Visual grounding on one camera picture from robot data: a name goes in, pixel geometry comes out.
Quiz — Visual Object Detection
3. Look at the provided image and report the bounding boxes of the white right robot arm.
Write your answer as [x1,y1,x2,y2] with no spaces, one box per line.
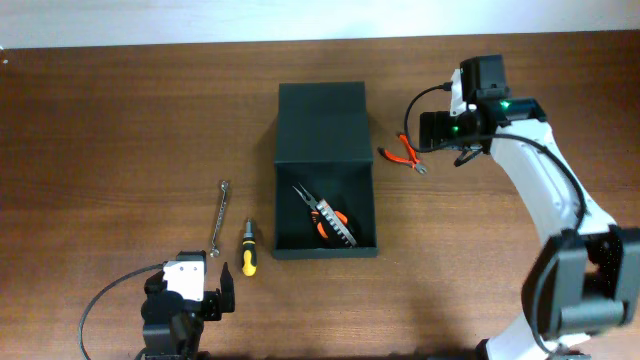
[418,55,639,359]

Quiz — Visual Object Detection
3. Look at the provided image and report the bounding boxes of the silver double ring wrench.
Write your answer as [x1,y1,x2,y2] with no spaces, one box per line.
[209,180,230,258]

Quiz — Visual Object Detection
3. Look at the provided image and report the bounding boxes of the yellow black screwdriver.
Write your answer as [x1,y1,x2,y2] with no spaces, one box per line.
[242,219,258,277]

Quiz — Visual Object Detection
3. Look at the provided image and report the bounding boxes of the small red cutting pliers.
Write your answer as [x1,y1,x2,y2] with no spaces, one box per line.
[377,133,427,175]

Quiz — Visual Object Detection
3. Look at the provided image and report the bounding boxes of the orange screwdriver bit holder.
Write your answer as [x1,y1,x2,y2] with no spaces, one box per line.
[316,200,357,247]

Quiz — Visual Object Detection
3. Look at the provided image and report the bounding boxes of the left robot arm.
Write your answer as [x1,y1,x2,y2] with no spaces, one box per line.
[141,260,235,360]

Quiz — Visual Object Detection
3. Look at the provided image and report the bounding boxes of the orange black long-nose pliers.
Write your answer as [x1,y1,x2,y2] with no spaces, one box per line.
[292,184,357,248]

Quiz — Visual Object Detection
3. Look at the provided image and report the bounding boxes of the black open box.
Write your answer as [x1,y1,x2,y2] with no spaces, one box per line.
[273,82,378,260]

